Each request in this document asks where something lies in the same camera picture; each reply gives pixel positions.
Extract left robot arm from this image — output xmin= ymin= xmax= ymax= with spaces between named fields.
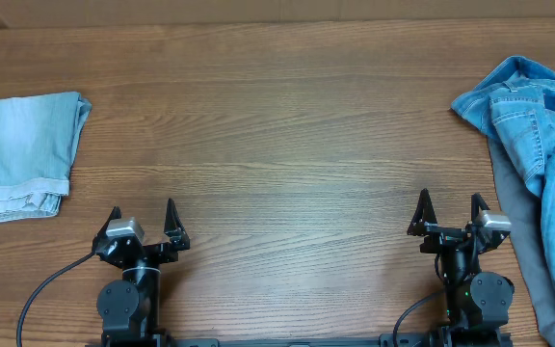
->
xmin=92 ymin=199 xmax=190 ymax=346

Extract blue denim jeans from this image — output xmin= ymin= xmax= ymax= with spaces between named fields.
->
xmin=451 ymin=56 xmax=555 ymax=283

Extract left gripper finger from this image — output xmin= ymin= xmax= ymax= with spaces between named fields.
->
xmin=94 ymin=206 xmax=121 ymax=241
xmin=164 ymin=199 xmax=190 ymax=251

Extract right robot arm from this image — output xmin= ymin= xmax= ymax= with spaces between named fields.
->
xmin=392 ymin=189 xmax=515 ymax=347

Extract folded light blue jeans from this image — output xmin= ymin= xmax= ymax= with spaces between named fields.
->
xmin=0 ymin=92 xmax=93 ymax=223

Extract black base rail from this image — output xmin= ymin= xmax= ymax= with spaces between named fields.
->
xmin=86 ymin=333 xmax=514 ymax=347

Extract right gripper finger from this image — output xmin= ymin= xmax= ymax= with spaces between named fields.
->
xmin=471 ymin=193 xmax=489 ymax=223
xmin=407 ymin=188 xmax=437 ymax=236

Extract grey trousers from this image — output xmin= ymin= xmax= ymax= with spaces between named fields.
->
xmin=488 ymin=140 xmax=555 ymax=346

